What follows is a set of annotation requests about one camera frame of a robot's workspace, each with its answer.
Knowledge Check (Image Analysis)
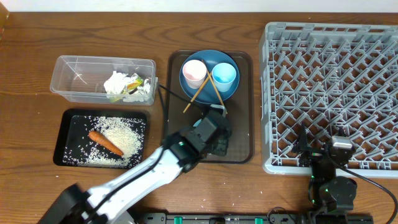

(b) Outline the light blue bowl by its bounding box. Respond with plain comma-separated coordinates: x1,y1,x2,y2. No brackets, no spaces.
193,119,201,127

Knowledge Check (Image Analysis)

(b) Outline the wooden chopstick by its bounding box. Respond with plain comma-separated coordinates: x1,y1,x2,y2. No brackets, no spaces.
183,71,211,113
205,65,225,106

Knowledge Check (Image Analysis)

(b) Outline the white paper napkin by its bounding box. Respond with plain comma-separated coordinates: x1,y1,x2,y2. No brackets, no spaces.
135,78,151,96

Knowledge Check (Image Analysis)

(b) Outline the pile of white rice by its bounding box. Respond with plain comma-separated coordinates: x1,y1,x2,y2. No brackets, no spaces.
61,115,146,169

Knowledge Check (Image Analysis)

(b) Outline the white tissue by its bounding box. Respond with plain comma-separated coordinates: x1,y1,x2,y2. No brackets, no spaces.
103,71,127,94

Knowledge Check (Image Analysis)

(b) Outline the orange carrot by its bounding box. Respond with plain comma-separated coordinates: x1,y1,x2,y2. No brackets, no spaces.
88,131,124,156

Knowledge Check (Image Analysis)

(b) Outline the yellow green snack wrapper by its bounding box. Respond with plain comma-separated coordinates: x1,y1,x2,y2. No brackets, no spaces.
122,73,144,94

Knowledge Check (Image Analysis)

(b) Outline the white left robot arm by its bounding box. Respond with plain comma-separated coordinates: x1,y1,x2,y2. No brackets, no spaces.
39,105,232,223

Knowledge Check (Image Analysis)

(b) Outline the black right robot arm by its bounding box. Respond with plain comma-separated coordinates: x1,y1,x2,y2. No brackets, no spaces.
292,125,357,223

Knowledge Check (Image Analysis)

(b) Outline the grey dishwasher rack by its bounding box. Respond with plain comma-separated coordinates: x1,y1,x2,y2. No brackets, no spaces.
259,22,397,179

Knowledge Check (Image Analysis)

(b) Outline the brown serving tray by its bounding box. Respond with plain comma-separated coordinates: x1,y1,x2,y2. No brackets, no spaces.
163,50,254,164

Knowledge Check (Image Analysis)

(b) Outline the dark blue plate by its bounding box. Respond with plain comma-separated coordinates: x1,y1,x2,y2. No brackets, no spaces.
179,50,240,105

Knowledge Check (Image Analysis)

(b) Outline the light blue cup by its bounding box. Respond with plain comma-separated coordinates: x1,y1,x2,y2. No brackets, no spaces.
212,63,237,92

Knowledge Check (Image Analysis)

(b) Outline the pink cup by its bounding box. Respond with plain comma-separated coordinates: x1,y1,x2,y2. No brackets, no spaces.
182,60,206,89

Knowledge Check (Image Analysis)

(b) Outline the black plastic tray bin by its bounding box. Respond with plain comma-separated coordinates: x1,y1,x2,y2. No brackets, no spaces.
53,109,147,169

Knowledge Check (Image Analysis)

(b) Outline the clear plastic bin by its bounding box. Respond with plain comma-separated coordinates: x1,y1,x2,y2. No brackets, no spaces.
50,55,157,106

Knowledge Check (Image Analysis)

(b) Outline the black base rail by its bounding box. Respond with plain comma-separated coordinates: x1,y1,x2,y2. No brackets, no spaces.
136,213,374,224

